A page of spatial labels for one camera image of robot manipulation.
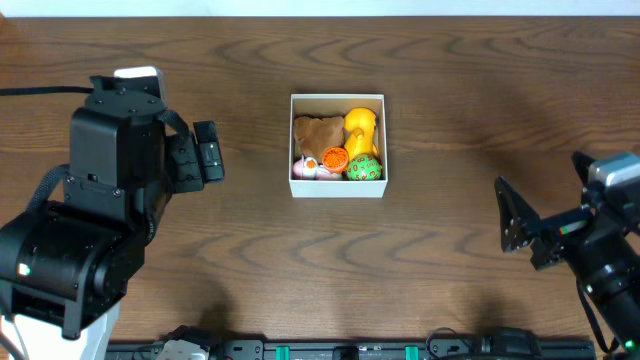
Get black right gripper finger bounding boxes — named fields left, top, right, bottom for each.
left=571, top=151, right=595, bottom=185
left=494, top=176, right=542, bottom=253

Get brown plush toy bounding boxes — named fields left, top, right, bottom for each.
left=293, top=116, right=345, bottom=160

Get pink white duck toy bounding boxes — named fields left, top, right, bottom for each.
left=292, top=157, right=343, bottom=181

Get orange round disc toy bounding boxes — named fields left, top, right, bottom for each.
left=322, top=147, right=349, bottom=174

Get yellow rubber duck toy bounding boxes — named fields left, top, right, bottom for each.
left=344, top=107, right=379, bottom=161

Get green patterned ball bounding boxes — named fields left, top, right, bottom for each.
left=346, top=154, right=382, bottom=181

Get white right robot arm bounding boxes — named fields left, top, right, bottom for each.
left=494, top=151, right=639, bottom=359

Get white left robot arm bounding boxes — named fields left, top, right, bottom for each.
left=1, top=117, right=224, bottom=359

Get white open box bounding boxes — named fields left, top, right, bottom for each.
left=288, top=94, right=389, bottom=198

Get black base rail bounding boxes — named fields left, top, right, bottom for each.
left=105, top=326, right=597, bottom=360

